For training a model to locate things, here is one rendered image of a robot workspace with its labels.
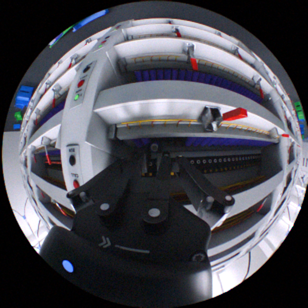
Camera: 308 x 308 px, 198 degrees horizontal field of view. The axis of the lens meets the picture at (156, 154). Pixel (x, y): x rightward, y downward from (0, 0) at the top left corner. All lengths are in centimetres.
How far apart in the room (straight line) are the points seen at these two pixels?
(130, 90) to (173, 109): 7
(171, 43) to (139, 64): 10
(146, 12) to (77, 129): 72
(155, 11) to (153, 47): 51
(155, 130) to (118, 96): 8
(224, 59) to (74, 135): 40
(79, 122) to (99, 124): 4
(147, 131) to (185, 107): 7
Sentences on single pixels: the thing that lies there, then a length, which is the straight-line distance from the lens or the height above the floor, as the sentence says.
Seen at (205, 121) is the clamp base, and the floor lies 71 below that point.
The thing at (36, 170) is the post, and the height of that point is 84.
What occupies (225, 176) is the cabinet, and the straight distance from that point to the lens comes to 42.
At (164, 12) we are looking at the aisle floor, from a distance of 75.
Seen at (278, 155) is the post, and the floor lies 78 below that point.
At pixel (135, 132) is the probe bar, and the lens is 18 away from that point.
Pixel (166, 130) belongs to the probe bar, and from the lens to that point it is 17.
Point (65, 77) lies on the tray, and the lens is 40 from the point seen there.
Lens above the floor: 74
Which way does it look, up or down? 5 degrees up
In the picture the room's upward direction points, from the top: 178 degrees clockwise
